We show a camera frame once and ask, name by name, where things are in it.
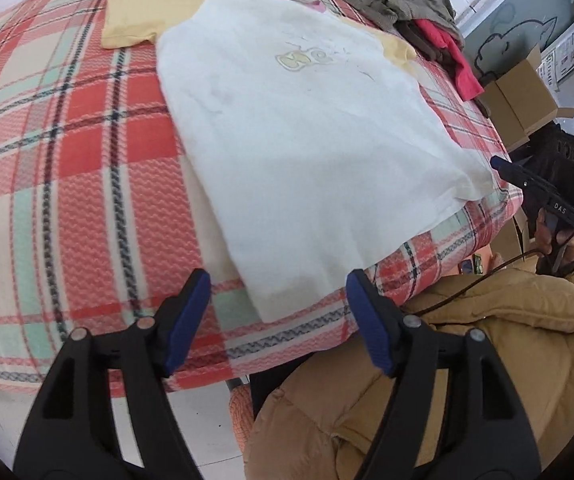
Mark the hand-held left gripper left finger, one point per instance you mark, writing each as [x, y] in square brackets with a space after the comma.
[185, 316]

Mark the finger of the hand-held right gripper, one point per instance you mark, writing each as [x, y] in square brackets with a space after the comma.
[509, 169]

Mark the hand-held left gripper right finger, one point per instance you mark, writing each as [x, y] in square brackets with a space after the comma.
[373, 325]

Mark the white yellow-sleeved t-shirt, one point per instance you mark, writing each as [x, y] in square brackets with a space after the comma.
[287, 125]

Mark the person's right hand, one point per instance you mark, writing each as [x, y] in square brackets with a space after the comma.
[553, 245]

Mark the cardboard box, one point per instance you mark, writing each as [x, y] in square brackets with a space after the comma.
[517, 95]

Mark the person's tan puffer jacket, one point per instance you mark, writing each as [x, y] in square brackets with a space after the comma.
[467, 375]

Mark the pink garment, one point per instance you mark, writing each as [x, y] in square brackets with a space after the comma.
[454, 60]

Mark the dark brown garment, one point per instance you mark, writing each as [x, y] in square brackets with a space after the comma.
[424, 40]

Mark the glass door with cartoon sticker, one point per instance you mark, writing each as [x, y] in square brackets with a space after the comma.
[522, 15]

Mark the red plaid blanket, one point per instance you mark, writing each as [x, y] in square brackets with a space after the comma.
[67, 170]

